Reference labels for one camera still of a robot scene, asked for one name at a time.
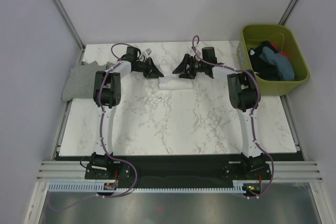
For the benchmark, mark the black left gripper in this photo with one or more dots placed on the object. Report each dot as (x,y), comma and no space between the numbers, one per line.
(151,72)

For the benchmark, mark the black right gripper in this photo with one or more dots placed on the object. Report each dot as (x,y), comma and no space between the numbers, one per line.
(182,67)

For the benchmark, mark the white t-shirt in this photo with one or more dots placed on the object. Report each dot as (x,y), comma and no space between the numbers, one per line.
(169,83)

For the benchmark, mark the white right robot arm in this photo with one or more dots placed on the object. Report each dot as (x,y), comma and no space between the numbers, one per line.
(244,96)

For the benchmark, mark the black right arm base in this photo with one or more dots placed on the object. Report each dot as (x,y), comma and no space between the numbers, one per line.
(247,168)

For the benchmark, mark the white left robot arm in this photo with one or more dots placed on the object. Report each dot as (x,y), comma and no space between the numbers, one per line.
(107,96)

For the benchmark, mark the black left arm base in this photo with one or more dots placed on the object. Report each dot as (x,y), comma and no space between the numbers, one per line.
(106,169)

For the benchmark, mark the grey folded t-shirt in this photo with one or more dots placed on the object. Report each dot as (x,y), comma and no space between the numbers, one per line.
(80,83)

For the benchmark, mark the dark clothes pile in bin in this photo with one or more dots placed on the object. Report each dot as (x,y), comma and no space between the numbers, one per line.
(270,64)

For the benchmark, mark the olive green plastic bin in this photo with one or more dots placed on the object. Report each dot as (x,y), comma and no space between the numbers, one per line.
(284,40)

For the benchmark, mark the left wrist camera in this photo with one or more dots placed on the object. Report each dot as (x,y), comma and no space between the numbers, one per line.
(146,53)

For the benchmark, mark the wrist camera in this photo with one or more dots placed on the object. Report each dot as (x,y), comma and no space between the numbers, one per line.
(191,52)
(146,53)

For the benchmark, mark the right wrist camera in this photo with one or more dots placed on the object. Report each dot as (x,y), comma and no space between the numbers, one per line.
(191,52)

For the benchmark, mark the white slotted cable duct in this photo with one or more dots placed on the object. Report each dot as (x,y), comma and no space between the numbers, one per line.
(102,187)

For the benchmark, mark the aluminium front frame rail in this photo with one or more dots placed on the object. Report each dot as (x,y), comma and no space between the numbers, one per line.
(297,171)

